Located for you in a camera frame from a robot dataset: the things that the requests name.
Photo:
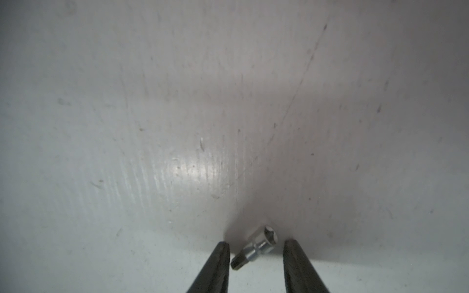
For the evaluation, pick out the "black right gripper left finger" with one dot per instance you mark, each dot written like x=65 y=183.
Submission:
x=214 y=275

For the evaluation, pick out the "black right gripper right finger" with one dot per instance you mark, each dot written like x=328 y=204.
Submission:
x=300 y=275

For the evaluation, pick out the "silver socket bit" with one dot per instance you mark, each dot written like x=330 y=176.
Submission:
x=262 y=242

